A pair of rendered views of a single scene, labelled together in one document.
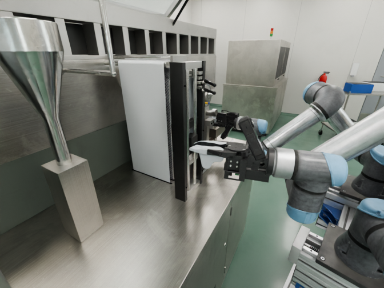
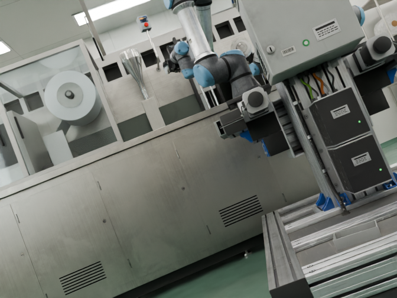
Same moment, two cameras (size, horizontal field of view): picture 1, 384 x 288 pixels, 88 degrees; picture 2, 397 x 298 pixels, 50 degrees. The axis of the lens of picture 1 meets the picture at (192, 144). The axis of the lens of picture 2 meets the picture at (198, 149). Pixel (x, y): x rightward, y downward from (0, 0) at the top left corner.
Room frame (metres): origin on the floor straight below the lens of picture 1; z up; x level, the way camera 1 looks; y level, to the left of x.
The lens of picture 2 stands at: (-0.99, -2.06, 0.53)
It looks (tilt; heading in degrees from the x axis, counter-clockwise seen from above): 4 degrees up; 55
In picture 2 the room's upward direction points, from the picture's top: 22 degrees counter-clockwise
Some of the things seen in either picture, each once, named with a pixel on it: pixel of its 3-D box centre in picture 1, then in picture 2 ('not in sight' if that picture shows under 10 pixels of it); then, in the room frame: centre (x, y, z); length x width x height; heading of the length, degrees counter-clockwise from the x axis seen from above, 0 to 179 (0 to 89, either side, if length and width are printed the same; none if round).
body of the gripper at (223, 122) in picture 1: (227, 119); not in sight; (1.08, -0.20, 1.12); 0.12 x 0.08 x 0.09; 60
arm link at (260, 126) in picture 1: (255, 126); not in sight; (1.00, -0.34, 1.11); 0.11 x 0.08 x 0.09; 60
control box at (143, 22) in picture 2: not in sight; (144, 23); (0.62, 0.23, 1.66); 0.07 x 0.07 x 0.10; 78
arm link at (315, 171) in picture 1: (315, 168); (180, 51); (0.41, -0.30, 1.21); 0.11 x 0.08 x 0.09; 74
